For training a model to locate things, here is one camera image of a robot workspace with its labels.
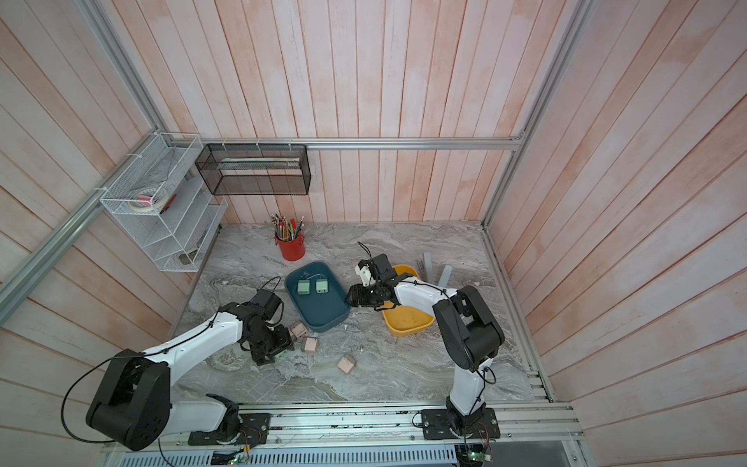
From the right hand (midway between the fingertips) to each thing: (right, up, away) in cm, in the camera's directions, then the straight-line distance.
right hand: (351, 299), depth 93 cm
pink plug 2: (-12, -12, -7) cm, 19 cm away
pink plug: (-16, -9, -5) cm, 19 cm away
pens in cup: (-23, +23, +8) cm, 34 cm away
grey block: (+27, +9, +6) cm, 29 cm away
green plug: (-17, +3, +5) cm, 18 cm away
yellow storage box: (+17, -7, -1) cm, 19 cm away
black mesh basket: (-36, +46, +11) cm, 59 cm away
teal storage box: (-12, 0, +3) cm, 12 cm away
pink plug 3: (-1, -17, -11) cm, 20 cm away
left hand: (-19, -15, -9) cm, 26 cm away
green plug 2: (-10, +4, +5) cm, 12 cm away
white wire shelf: (-47, +20, -15) cm, 53 cm away
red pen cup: (-23, +16, +15) cm, 32 cm away
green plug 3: (-18, -12, -17) cm, 27 cm away
